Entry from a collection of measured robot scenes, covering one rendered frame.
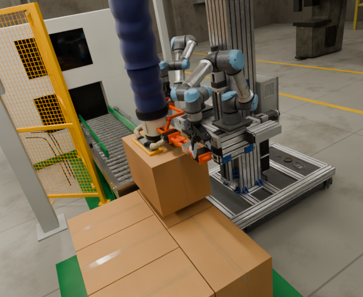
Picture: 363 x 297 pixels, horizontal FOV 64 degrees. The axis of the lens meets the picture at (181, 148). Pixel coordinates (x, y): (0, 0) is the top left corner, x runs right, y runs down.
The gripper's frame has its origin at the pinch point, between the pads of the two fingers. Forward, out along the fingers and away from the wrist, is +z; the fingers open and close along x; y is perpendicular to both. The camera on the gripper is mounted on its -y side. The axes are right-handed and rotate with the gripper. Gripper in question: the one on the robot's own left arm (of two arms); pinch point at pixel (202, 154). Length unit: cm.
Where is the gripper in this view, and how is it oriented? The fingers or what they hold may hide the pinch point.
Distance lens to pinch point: 157.2
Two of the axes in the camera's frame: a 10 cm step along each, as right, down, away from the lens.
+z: 1.6, 8.7, 4.6
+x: -8.5, 3.6, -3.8
